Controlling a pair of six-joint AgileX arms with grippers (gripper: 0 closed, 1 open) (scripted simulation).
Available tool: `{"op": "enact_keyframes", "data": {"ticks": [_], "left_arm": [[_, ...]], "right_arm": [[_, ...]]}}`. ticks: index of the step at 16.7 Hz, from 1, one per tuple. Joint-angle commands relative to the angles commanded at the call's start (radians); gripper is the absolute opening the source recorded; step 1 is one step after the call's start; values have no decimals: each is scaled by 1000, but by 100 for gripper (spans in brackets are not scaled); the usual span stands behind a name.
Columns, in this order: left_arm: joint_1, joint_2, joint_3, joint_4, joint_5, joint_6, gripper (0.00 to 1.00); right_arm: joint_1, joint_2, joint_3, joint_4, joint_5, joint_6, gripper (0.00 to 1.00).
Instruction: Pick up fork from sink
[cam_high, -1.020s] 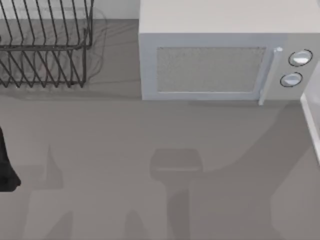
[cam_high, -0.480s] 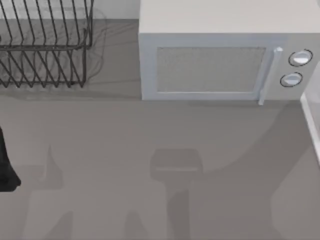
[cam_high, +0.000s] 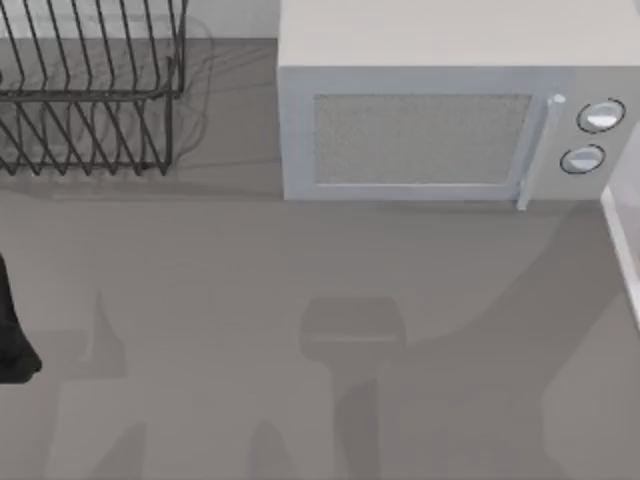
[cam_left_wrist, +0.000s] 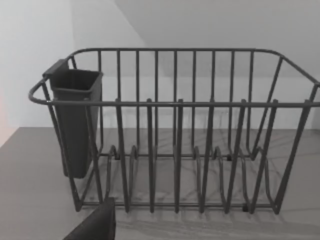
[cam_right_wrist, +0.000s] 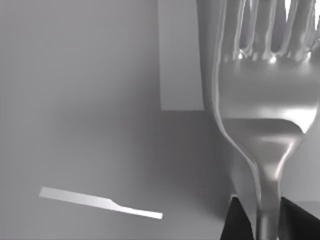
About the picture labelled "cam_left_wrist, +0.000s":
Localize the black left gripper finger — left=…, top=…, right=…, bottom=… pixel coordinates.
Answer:
left=62, top=196, right=117, bottom=240

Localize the dark grey cutlery holder cup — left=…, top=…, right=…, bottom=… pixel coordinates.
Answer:
left=42, top=59, right=103, bottom=179

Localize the dark grey wire dish rack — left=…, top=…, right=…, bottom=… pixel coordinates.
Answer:
left=28, top=47, right=320, bottom=215

